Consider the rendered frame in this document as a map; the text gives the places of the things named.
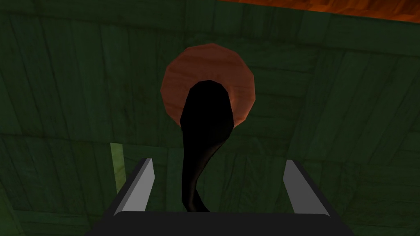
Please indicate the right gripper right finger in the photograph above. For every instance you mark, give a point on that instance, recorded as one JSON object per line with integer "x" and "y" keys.
{"x": 303, "y": 191}

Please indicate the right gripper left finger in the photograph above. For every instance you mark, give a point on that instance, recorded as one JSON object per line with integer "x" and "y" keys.
{"x": 139, "y": 190}

